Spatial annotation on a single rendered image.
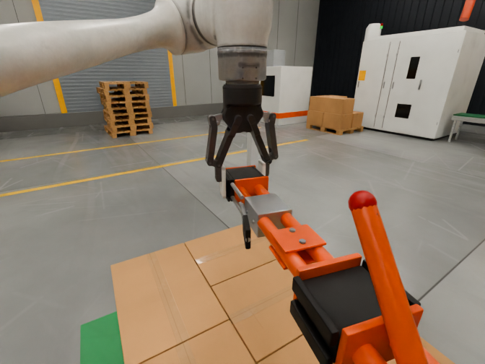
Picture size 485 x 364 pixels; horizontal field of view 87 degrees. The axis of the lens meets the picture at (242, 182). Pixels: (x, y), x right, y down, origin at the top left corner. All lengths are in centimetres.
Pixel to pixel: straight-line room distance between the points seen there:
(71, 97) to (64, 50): 919
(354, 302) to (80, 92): 946
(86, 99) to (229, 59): 917
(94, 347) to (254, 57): 181
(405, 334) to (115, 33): 50
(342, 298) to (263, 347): 84
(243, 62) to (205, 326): 98
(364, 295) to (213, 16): 45
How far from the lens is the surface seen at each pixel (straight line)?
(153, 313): 126
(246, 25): 47
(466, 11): 758
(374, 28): 893
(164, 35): 57
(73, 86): 957
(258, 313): 120
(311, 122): 783
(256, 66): 48
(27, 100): 975
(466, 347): 220
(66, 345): 206
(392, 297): 25
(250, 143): 373
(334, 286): 30
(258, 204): 44
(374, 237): 24
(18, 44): 37
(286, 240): 36
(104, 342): 197
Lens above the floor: 147
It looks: 23 degrees down
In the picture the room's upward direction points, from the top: straight up
